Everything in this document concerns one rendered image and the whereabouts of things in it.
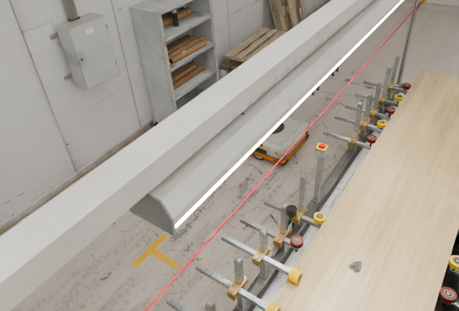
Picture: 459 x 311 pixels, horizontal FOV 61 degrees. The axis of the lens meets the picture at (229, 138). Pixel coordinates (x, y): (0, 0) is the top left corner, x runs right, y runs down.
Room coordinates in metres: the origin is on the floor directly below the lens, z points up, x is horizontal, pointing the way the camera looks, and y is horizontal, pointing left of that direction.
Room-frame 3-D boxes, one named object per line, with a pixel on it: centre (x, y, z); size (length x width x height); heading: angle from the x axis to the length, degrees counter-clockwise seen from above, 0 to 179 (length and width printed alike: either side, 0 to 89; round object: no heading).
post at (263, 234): (1.45, -0.15, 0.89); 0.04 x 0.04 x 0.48; 52
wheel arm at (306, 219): (1.85, -0.39, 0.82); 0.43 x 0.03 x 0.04; 52
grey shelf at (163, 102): (4.51, 0.53, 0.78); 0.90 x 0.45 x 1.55; 142
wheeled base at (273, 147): (3.66, -0.49, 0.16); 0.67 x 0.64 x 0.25; 52
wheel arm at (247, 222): (1.67, -0.21, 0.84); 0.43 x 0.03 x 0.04; 52
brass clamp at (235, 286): (1.24, 0.01, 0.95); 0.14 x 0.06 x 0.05; 142
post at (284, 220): (1.65, -0.30, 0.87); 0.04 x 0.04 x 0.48; 52
